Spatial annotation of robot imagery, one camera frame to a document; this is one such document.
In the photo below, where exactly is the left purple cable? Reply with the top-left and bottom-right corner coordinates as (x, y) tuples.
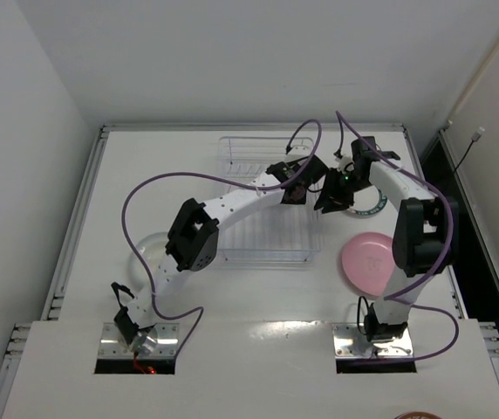
(120, 119), (323, 346)

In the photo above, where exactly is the purple cable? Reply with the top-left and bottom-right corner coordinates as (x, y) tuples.
(332, 110), (460, 364)
(120, 119), (323, 346)

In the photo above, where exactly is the clear glass plate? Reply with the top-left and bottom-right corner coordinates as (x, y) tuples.
(126, 231), (167, 291)

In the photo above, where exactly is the metal base plate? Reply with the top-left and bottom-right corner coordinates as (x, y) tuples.
(332, 323), (414, 361)
(98, 323), (180, 361)

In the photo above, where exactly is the white wire dish rack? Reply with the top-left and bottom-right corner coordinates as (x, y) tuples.
(217, 136), (323, 265)

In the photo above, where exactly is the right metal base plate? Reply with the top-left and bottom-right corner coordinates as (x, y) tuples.
(332, 323), (414, 361)

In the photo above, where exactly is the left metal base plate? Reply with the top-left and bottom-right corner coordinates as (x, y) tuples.
(98, 323), (180, 361)

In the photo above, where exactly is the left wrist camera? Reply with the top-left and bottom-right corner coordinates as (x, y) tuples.
(284, 146), (310, 163)

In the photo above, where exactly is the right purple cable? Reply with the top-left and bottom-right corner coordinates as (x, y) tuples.
(332, 110), (460, 364)

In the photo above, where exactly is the brown round object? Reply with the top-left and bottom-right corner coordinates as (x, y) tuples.
(394, 410), (441, 419)

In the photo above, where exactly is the green rimmed white plate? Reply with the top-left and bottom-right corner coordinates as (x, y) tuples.
(345, 186), (388, 217)

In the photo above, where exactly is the black usb cable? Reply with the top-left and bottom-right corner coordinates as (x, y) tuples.
(453, 127), (486, 172)

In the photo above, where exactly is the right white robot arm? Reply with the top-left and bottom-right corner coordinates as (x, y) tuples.
(315, 137), (458, 341)

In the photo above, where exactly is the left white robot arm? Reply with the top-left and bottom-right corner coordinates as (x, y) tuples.
(112, 152), (328, 346)

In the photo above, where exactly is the pink plate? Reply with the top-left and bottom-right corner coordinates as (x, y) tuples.
(341, 232), (395, 297)

